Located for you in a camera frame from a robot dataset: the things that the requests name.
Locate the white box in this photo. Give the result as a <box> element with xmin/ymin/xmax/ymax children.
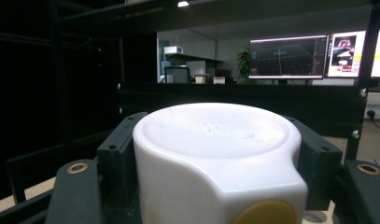
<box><xmin>163</xmin><ymin>46</ymin><xmax>184</xmax><ymax>55</ymax></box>

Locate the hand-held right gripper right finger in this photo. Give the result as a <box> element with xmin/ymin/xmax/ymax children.
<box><xmin>283</xmin><ymin>115</ymin><xmax>344</xmax><ymax>212</ymax></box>

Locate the white-lidded oil bottle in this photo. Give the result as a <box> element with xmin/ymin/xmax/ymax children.
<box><xmin>132</xmin><ymin>102</ymin><xmax>309</xmax><ymax>224</ymax></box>

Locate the white wall outlet with plugs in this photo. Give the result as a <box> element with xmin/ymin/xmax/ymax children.
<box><xmin>364</xmin><ymin>105</ymin><xmax>380</xmax><ymax>121</ymax></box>

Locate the bright computer monitor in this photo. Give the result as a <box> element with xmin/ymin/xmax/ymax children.
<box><xmin>326</xmin><ymin>30</ymin><xmax>368</xmax><ymax>78</ymax></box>

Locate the black two-tier metal rack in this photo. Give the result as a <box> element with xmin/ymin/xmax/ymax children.
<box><xmin>0</xmin><ymin>0</ymin><xmax>380</xmax><ymax>224</ymax></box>

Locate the small dark screen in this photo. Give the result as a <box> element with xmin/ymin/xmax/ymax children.
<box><xmin>163</xmin><ymin>65</ymin><xmax>191</xmax><ymax>84</ymax></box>

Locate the green potted plant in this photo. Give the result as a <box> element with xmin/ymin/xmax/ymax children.
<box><xmin>236</xmin><ymin>46</ymin><xmax>251</xmax><ymax>83</ymax></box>

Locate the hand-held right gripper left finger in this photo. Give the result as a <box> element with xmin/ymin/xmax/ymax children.
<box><xmin>96</xmin><ymin>111</ymin><xmax>148</xmax><ymax>218</ymax></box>

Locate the wide dark computer monitor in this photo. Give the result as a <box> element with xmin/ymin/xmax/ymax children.
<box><xmin>247</xmin><ymin>35</ymin><xmax>330</xmax><ymax>80</ymax></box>

